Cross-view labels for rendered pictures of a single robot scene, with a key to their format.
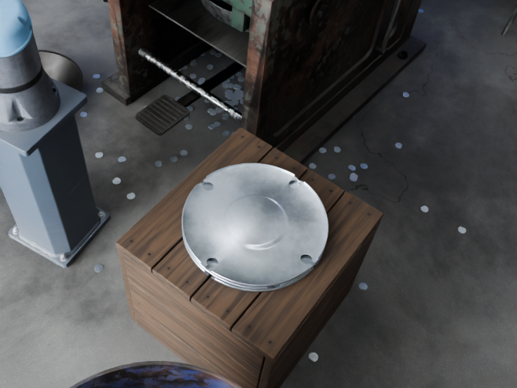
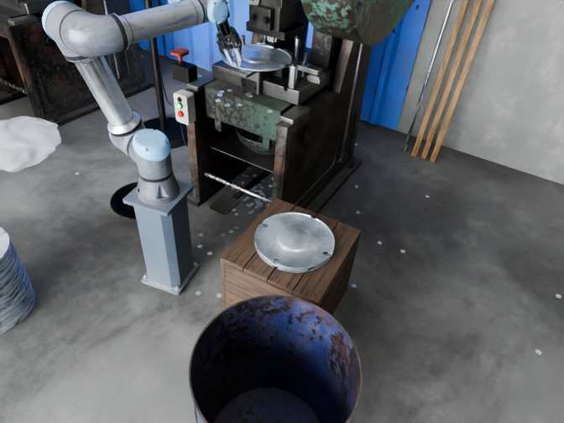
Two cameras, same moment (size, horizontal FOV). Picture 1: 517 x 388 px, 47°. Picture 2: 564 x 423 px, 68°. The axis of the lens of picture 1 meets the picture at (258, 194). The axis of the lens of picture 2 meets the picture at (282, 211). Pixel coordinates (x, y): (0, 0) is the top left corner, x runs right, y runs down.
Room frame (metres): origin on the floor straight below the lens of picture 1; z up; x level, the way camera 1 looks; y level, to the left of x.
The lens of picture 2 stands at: (-0.44, 0.15, 1.42)
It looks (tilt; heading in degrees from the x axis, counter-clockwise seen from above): 40 degrees down; 355
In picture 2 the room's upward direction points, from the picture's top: 5 degrees clockwise
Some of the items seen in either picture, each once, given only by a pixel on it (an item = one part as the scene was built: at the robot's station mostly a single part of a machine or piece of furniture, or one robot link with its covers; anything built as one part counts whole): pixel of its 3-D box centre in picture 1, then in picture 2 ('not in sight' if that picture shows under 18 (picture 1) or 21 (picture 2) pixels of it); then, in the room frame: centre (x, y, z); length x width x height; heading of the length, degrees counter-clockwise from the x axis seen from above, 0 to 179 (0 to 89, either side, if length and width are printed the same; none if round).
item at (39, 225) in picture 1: (44, 173); (165, 236); (0.82, 0.50, 0.23); 0.19 x 0.19 x 0.45; 68
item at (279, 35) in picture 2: not in sight; (274, 30); (1.43, 0.08, 0.86); 0.20 x 0.16 x 0.05; 57
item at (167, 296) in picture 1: (248, 269); (290, 274); (0.67, 0.00, 0.18); 0.40 x 0.38 x 0.35; 150
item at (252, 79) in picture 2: not in sight; (250, 75); (1.28, 0.18, 0.72); 0.25 x 0.14 x 0.14; 147
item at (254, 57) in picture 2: not in sight; (257, 57); (1.32, 0.16, 0.78); 0.29 x 0.29 x 0.01
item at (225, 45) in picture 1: (255, 8); (268, 143); (1.44, 0.08, 0.31); 0.43 x 0.42 x 0.01; 57
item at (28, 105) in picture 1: (15, 85); (157, 180); (0.82, 0.50, 0.50); 0.15 x 0.15 x 0.10
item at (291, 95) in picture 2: not in sight; (272, 73); (1.43, 0.09, 0.68); 0.45 x 0.30 x 0.06; 57
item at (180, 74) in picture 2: not in sight; (185, 83); (1.40, 0.47, 0.62); 0.10 x 0.06 x 0.20; 57
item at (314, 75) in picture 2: not in sight; (306, 65); (1.34, -0.05, 0.76); 0.17 x 0.06 x 0.10; 57
